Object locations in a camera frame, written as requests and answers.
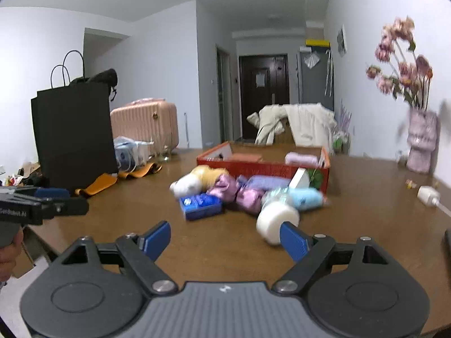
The purple satin cloth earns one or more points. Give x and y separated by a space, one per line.
229 186

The red cardboard box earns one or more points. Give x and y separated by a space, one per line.
246 169

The small clear jar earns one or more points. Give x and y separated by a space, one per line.
402 158

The dark entrance door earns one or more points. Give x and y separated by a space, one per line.
264 91

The black fabric pouch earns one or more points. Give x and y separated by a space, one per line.
104 76

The silver hanging ribbon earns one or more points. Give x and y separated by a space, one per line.
328 74

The yellow white plush toy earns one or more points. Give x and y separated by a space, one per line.
201 177

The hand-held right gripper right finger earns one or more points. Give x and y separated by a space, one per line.
292 241

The beige coat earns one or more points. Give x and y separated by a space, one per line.
306 119

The purple flower wall decor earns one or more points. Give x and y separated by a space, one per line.
346 118

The blue packet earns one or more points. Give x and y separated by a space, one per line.
201 206

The person's left hand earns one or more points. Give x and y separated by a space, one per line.
10 260

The small pink yellow candy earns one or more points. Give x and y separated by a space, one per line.
409 183

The pile of floor clutter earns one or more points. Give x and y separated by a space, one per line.
24 172

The white wedge sponge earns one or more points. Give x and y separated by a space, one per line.
299 180

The thin white stand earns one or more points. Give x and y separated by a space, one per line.
186 130

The shelf with green bottles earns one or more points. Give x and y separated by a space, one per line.
340 142

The pink ribbed suitcase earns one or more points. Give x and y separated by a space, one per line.
141 123

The lavender towel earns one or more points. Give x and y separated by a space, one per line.
264 182

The clear teal item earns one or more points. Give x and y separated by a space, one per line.
278 195

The grey refrigerator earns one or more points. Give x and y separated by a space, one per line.
315 84

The black paper bag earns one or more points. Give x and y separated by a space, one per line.
70 141

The pink artificial flowers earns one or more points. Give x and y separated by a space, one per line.
405 70

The clear hanging plastic bag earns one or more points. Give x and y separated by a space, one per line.
310 60

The yellow box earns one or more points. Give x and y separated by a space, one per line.
317 43

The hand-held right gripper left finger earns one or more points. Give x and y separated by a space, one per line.
158 237

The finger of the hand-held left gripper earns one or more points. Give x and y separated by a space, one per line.
67 207
53 193

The white round foam sponge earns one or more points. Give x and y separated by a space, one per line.
273 220

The grey room door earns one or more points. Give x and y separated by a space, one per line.
223 95

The pink textured vase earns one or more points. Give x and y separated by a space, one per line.
421 141

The light blue fluffy towel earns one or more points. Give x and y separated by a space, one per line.
306 199

